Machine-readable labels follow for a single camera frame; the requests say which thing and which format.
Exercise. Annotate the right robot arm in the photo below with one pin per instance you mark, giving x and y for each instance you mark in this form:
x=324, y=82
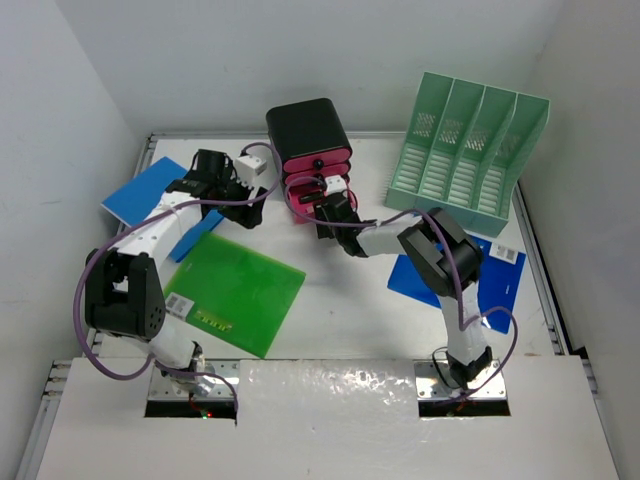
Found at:
x=446, y=258

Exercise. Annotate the green file organizer rack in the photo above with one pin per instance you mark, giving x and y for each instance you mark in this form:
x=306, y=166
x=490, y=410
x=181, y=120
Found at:
x=466, y=146

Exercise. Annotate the pink middle drawer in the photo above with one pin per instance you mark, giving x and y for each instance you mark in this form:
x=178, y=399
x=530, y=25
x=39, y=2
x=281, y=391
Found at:
x=340, y=169

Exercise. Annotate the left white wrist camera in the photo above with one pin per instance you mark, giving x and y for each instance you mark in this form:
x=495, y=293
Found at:
x=248, y=169

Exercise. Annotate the pink black highlighter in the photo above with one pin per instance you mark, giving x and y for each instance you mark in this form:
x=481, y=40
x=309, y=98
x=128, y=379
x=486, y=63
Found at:
x=311, y=198

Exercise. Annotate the light blue notebook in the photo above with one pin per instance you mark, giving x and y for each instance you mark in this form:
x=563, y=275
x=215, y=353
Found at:
x=134, y=201

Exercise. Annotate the dark blue clipboard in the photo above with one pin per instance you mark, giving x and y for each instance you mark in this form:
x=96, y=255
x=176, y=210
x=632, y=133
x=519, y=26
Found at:
x=498, y=286

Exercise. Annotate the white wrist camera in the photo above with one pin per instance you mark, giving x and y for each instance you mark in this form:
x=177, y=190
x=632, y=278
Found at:
x=335, y=185
x=248, y=169

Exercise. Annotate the green plastic folder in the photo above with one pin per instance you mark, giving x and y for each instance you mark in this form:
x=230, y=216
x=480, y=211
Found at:
x=233, y=293

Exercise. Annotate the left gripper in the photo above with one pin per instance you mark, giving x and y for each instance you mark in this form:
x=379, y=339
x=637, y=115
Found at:
x=244, y=216

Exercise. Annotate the pink drawer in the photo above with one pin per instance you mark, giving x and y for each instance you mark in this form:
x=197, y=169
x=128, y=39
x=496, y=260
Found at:
x=340, y=169
x=304, y=186
x=316, y=160

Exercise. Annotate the black pink drawer organizer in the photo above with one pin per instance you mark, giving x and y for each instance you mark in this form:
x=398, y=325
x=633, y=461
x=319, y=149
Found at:
x=304, y=127

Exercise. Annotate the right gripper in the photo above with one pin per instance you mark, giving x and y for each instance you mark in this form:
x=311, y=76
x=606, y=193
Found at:
x=325, y=231

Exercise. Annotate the pink bottom drawer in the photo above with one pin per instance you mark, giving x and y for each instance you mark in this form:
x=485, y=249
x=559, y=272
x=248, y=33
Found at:
x=304, y=186

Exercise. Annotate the pink top drawer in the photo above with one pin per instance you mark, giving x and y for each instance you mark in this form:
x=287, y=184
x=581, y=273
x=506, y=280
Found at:
x=316, y=160

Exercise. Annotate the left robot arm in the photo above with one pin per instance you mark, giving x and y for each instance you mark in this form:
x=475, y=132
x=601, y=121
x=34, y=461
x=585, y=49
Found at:
x=119, y=292

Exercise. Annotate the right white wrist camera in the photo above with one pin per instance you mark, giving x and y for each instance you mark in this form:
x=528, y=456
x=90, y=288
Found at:
x=335, y=185

